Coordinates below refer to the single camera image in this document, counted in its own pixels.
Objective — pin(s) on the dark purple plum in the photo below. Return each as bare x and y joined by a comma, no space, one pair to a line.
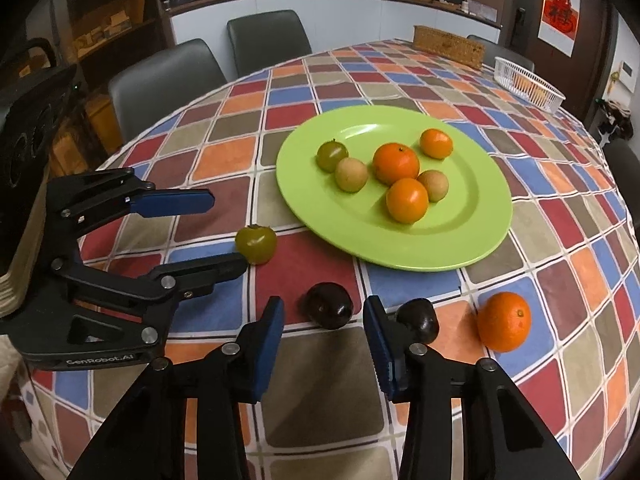
419,316
329,305

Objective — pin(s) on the checkered colourful tablecloth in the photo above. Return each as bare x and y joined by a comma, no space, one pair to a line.
570,253

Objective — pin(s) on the dark brown door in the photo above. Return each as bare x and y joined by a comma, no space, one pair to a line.
579,77

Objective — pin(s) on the green tomato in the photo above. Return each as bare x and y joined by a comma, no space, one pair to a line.
257,244
329,154

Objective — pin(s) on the green plate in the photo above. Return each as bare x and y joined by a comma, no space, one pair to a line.
463,228

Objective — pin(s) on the white counter cabinet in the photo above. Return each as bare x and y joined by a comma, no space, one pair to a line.
329,24

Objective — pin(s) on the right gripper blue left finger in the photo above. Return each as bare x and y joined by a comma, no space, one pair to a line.
144,436

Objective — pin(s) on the white wall intercom panel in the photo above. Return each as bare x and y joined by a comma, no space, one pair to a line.
627,76

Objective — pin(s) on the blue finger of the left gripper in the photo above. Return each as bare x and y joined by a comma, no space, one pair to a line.
171,282
82,203

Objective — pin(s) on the oranges in basket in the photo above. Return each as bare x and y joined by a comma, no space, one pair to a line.
530,88

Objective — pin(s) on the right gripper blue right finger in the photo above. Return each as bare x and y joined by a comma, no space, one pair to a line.
503,436

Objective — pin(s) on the red fu poster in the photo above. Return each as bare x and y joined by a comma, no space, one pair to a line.
559,20

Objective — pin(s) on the dark grey chair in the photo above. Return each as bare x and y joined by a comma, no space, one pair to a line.
149,90
266,39
625,168
493,51

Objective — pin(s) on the white wire basket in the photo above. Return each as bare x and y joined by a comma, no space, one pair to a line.
503,75

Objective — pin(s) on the tan round fruit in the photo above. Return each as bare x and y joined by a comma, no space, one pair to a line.
351,175
436,184

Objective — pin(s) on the orange mandarin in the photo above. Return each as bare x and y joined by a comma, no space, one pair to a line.
504,322
436,144
394,161
406,201

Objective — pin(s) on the person's left hand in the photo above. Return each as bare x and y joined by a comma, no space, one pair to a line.
10,359

